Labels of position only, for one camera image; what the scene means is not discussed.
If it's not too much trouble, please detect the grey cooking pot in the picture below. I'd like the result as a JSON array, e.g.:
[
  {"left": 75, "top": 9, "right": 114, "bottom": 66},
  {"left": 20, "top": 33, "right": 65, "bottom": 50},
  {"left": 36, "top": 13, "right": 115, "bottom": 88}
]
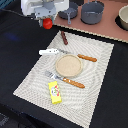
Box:
[{"left": 81, "top": 1, "right": 104, "bottom": 24}]

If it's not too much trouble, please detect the beige bowl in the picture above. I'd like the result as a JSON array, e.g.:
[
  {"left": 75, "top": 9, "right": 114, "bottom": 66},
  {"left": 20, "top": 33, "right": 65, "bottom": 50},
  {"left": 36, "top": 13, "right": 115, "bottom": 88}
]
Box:
[{"left": 119, "top": 5, "right": 128, "bottom": 30}]

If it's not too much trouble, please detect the wooden handled fork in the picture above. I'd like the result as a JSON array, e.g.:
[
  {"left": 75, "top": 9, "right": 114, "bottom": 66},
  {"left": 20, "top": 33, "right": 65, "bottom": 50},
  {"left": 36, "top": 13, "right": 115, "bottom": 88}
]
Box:
[{"left": 45, "top": 71, "right": 85, "bottom": 88}]

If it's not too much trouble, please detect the grey saucepan with handle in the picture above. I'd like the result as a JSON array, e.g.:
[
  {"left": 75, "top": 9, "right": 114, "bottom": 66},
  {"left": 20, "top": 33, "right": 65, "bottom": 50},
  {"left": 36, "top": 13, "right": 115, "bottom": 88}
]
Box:
[{"left": 59, "top": 2, "right": 78, "bottom": 23}]

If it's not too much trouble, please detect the yellow butter box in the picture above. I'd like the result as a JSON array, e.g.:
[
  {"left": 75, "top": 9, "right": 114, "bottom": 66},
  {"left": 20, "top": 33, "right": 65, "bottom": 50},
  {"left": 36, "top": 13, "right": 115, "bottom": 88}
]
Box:
[{"left": 48, "top": 81, "right": 62, "bottom": 104}]

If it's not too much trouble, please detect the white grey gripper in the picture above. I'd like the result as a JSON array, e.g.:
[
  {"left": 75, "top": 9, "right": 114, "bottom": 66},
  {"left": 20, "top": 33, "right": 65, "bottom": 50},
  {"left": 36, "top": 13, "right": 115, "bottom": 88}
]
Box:
[{"left": 21, "top": 0, "right": 69, "bottom": 20}]

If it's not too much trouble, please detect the round beige plate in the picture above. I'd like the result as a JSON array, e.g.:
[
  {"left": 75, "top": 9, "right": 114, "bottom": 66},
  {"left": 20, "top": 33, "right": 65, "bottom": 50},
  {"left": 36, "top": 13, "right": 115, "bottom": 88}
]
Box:
[{"left": 55, "top": 54, "right": 83, "bottom": 77}]

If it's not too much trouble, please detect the brown sausage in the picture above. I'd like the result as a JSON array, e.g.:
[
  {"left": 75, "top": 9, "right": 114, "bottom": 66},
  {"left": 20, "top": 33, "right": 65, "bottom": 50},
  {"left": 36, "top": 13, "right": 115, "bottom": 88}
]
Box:
[{"left": 61, "top": 31, "right": 68, "bottom": 45}]

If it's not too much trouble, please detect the pink wooden board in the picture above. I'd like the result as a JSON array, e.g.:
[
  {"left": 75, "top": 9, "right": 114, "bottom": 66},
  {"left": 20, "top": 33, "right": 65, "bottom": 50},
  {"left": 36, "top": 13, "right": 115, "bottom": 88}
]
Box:
[{"left": 55, "top": 0, "right": 128, "bottom": 43}]

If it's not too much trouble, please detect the white tube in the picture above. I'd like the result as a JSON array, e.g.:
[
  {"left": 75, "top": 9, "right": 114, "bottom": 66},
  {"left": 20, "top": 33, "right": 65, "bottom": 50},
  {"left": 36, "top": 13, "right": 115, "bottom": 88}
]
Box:
[{"left": 39, "top": 49, "right": 59, "bottom": 55}]

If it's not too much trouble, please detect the wooden handled knife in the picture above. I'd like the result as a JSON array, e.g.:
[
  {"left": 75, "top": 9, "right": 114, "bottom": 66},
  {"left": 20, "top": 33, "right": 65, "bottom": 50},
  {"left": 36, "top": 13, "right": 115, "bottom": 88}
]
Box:
[{"left": 58, "top": 48, "right": 98, "bottom": 63}]

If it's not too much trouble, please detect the woven white placemat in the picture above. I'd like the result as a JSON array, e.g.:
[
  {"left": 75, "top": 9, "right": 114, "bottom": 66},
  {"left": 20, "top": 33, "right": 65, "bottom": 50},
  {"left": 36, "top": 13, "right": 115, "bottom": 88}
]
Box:
[{"left": 13, "top": 33, "right": 114, "bottom": 128}]

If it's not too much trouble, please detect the red tomato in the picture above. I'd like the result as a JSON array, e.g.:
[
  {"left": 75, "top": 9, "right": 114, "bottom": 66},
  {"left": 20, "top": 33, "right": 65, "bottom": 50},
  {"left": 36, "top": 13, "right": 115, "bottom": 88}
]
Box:
[{"left": 43, "top": 18, "right": 53, "bottom": 29}]

